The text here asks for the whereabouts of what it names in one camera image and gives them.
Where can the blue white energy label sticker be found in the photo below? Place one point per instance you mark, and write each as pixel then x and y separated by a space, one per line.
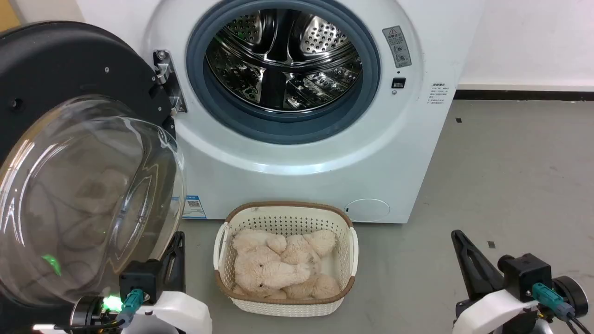
pixel 192 207

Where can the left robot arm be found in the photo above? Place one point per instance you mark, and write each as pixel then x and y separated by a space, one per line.
pixel 86 313

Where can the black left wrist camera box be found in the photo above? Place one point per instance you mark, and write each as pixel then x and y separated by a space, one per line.
pixel 141 278

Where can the white brown-rimmed laundry basket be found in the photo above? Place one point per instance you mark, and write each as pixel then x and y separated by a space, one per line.
pixel 287 217

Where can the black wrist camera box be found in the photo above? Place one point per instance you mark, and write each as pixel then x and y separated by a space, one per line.
pixel 526 273
pixel 141 278

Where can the black wall baseboard strip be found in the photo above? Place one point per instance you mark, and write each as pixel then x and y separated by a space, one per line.
pixel 524 95

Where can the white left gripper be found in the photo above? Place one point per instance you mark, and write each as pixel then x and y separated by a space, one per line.
pixel 176 315

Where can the round white filter cover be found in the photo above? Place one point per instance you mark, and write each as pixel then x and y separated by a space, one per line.
pixel 367 209

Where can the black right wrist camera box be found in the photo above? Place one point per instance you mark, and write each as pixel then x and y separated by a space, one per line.
pixel 526 273

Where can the white front-load washing machine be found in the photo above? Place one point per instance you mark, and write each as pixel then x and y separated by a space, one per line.
pixel 297 171

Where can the metal door hinge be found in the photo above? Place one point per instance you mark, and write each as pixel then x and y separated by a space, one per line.
pixel 168 79

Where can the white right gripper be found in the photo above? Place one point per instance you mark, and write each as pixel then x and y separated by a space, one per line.
pixel 492 315

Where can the grey warning sticker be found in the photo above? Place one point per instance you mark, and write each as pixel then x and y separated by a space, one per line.
pixel 397 46

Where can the stainless steel washer drum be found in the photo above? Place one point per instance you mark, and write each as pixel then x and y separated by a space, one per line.
pixel 283 58

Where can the beige plush teddy bear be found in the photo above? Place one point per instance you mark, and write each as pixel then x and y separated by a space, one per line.
pixel 274 269

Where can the washer door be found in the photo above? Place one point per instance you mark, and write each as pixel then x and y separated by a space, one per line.
pixel 79 153

